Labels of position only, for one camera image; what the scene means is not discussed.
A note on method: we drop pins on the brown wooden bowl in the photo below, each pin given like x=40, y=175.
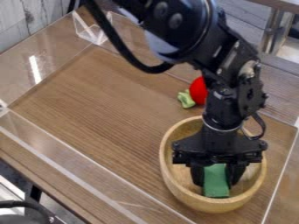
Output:
x=178, y=179

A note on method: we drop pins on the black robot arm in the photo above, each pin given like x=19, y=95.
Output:
x=187, y=32

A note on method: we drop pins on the green rectangular stick block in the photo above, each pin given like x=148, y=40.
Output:
x=215, y=186

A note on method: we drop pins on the red plush strawberry toy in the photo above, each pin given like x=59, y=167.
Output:
x=195, y=95

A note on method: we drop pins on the metal table leg frame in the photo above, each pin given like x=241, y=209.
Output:
x=278, y=27

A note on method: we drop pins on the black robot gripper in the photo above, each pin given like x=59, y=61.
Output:
x=219, y=146

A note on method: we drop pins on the black table clamp mount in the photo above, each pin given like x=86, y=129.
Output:
x=23, y=211

